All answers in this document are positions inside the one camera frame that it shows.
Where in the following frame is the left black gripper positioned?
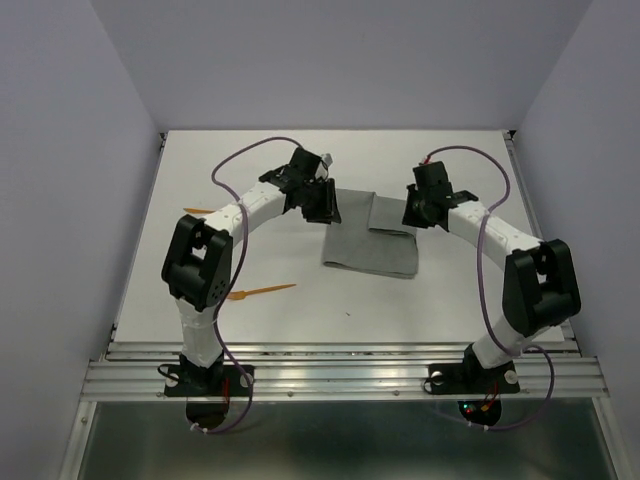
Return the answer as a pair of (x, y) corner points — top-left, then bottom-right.
(301, 178), (342, 226)

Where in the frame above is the grey cloth napkin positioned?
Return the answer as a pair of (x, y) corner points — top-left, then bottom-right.
(321, 189), (419, 279)

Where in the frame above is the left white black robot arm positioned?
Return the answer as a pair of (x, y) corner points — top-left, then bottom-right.
(161, 147), (341, 394)

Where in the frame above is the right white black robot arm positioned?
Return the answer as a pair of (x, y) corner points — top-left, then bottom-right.
(402, 162), (582, 390)

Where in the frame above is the orange plastic fork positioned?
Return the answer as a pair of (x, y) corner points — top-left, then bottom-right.
(227, 284), (295, 301)

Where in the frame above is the orange plastic knife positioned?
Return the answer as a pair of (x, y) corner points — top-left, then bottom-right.
(183, 208), (215, 215)

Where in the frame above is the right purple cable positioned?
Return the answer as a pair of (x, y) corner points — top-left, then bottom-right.
(424, 144), (556, 431)

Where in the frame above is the purple cable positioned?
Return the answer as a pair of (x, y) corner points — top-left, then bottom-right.
(424, 144), (556, 431)
(189, 137), (301, 435)

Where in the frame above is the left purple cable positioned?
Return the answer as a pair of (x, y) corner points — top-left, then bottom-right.
(189, 137), (301, 435)

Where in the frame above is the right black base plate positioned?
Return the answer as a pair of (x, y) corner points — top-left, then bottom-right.
(422, 362), (520, 396)

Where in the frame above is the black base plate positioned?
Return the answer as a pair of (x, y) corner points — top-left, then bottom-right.
(157, 364), (249, 398)
(422, 362), (520, 396)

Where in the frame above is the aluminium rail frame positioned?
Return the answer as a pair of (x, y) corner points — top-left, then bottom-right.
(61, 130), (635, 479)

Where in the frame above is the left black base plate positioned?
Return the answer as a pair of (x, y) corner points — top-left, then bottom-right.
(157, 364), (249, 398)

